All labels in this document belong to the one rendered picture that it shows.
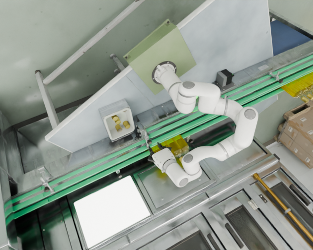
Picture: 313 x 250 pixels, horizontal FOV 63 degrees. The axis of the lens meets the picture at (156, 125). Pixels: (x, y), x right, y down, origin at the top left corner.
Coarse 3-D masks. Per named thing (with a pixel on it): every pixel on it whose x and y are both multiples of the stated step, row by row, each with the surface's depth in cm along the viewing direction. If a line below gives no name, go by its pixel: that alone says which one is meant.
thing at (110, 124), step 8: (120, 112) 151; (128, 112) 157; (104, 120) 149; (112, 120) 163; (120, 120) 166; (128, 120) 168; (112, 128) 168; (128, 128) 169; (112, 136) 165; (120, 136) 166
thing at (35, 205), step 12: (264, 96) 200; (216, 120) 188; (192, 132) 183; (132, 156) 174; (144, 156) 173; (108, 168) 169; (120, 168) 169; (84, 180) 165; (60, 192) 160; (36, 204) 156
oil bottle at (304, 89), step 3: (294, 81) 200; (297, 81) 199; (294, 84) 198; (297, 84) 197; (300, 84) 197; (300, 87) 195; (303, 87) 195; (306, 87) 195; (303, 90) 193; (306, 90) 193; (303, 93) 194; (306, 93) 193; (309, 93) 192; (309, 96) 191; (312, 96) 190; (312, 99) 191
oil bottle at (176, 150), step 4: (168, 140) 172; (172, 140) 172; (168, 144) 170; (172, 144) 170; (176, 144) 169; (172, 148) 168; (176, 148) 167; (180, 148) 168; (176, 152) 166; (180, 152) 166; (176, 156) 167
